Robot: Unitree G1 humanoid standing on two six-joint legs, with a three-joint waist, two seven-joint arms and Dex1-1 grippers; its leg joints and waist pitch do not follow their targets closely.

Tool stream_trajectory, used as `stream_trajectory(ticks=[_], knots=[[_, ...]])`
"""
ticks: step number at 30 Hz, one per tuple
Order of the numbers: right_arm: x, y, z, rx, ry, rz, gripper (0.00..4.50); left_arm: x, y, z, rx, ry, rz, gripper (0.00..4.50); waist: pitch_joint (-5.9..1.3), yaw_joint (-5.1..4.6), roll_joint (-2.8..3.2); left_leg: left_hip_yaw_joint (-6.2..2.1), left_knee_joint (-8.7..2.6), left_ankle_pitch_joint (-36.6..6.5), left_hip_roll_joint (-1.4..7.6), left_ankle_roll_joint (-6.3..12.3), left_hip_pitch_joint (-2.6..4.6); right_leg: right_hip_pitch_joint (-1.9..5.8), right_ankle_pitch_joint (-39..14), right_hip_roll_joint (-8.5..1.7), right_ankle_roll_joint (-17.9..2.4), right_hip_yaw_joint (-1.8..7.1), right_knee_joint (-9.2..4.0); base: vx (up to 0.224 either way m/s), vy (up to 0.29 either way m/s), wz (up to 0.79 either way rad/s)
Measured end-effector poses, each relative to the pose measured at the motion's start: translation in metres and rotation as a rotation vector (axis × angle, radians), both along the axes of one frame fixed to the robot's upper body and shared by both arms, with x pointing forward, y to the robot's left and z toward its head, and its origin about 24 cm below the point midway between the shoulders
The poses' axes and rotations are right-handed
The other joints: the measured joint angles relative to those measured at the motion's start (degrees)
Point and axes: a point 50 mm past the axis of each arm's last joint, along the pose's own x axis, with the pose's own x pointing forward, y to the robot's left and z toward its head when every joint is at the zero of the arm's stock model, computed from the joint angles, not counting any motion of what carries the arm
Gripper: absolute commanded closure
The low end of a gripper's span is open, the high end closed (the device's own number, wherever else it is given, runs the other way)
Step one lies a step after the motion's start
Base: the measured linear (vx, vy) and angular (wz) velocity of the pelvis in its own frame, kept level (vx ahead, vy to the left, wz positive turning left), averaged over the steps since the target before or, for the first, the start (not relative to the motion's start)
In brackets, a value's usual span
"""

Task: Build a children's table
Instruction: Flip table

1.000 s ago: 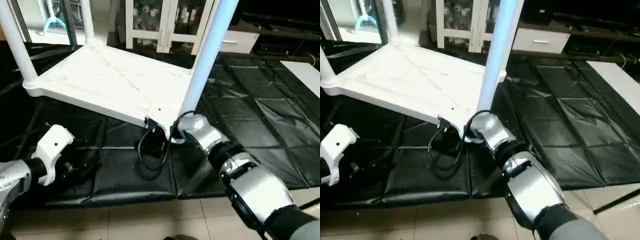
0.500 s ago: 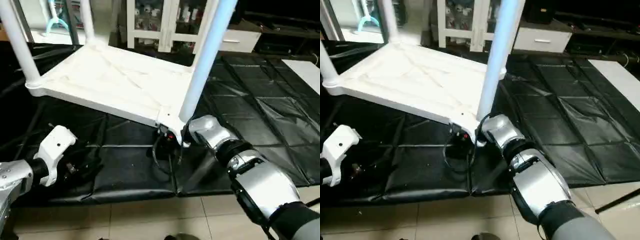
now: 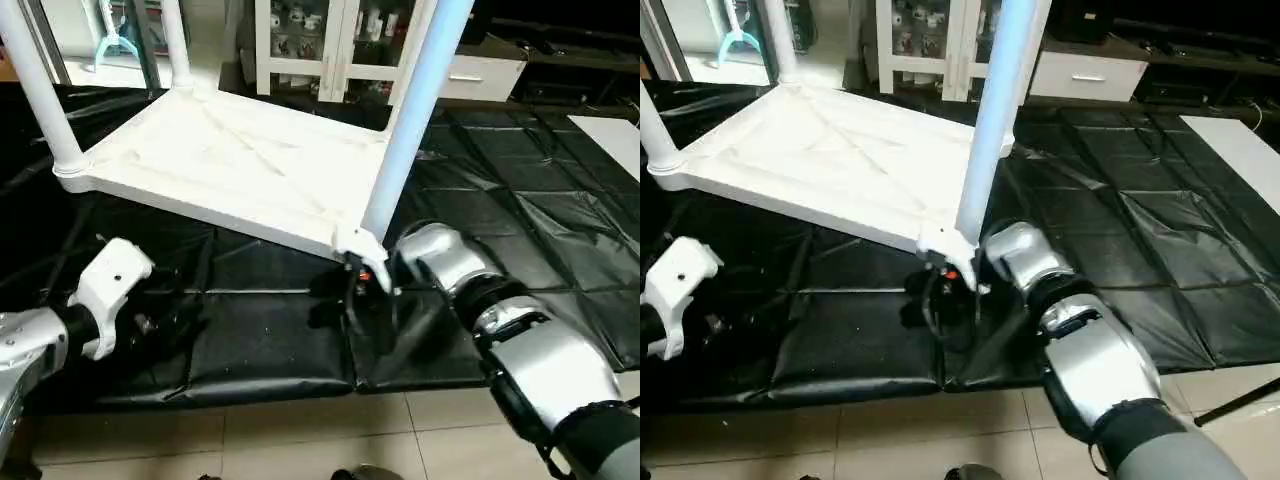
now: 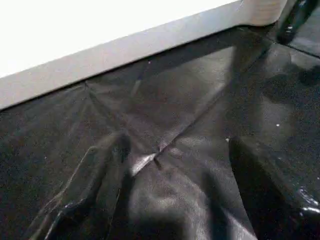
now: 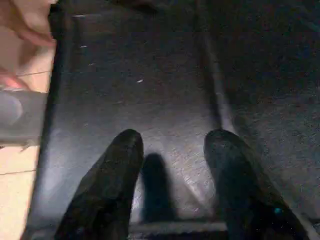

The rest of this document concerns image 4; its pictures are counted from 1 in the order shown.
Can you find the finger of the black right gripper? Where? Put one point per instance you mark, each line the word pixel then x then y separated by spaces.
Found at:
pixel 295 20

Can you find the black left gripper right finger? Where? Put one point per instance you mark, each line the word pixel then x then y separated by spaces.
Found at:
pixel 272 195

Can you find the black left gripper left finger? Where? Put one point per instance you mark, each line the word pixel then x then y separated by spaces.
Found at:
pixel 85 195

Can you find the white plastic table top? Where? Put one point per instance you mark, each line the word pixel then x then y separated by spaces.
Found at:
pixel 75 30

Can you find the black work mat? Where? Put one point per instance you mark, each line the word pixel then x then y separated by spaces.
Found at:
pixel 175 125

